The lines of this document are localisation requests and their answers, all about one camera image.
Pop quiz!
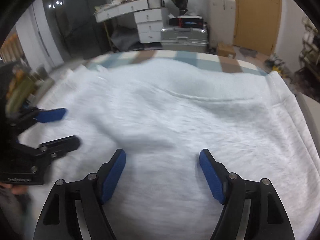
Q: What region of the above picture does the light grey sweatshirt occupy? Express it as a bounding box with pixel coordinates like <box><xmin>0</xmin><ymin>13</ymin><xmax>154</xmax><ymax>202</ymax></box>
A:
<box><xmin>22</xmin><ymin>59</ymin><xmax>319</xmax><ymax>239</ymax></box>

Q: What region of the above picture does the person's left hand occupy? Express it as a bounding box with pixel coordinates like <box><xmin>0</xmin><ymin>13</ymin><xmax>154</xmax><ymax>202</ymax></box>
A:
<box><xmin>0</xmin><ymin>183</ymin><xmax>28</xmax><ymax>195</ymax></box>

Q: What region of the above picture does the olive green bag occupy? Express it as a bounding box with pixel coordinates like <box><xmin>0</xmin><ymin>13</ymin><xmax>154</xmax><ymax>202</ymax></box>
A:
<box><xmin>5</xmin><ymin>77</ymin><xmax>35</xmax><ymax>114</ymax></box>

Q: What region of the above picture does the black refrigerator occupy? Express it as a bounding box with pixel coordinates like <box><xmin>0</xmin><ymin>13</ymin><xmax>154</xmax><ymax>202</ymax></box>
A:
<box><xmin>42</xmin><ymin>0</ymin><xmax>110</xmax><ymax>61</ymax></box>

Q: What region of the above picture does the grey padded headboard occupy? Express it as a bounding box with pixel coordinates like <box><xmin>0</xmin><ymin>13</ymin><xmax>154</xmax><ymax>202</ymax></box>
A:
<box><xmin>296</xmin><ymin>93</ymin><xmax>320</xmax><ymax>142</ymax></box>

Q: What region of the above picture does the checkered bed sheet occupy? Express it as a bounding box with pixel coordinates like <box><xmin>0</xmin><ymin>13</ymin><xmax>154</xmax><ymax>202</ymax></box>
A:
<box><xmin>87</xmin><ymin>50</ymin><xmax>267</xmax><ymax>76</ymax></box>

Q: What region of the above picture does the white drawer desk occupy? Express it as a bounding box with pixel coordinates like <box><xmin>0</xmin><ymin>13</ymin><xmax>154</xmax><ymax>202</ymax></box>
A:
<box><xmin>94</xmin><ymin>0</ymin><xmax>168</xmax><ymax>44</ymax></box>

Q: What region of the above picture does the silver suitcase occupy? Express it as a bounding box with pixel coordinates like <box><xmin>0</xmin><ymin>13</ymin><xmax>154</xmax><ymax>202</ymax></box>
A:
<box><xmin>161</xmin><ymin>27</ymin><xmax>208</xmax><ymax>53</ymax></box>

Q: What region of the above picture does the wooden shoe rack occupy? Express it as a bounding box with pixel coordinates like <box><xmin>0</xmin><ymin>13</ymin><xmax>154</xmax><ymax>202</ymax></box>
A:
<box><xmin>299</xmin><ymin>15</ymin><xmax>319</xmax><ymax>81</ymax></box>

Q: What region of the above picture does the dark plant bouquet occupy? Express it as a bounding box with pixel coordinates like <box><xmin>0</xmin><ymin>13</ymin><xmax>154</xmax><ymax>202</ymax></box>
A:
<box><xmin>171</xmin><ymin>0</ymin><xmax>189</xmax><ymax>15</ymax></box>

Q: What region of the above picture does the white tall cabinet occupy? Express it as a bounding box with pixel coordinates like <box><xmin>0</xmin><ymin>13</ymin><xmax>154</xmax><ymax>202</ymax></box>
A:
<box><xmin>208</xmin><ymin>0</ymin><xmax>236</xmax><ymax>48</ymax></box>

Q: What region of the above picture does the wooden door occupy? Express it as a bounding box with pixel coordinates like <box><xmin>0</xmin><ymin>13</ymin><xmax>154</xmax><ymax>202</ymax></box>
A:
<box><xmin>234</xmin><ymin>0</ymin><xmax>281</xmax><ymax>55</ymax></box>

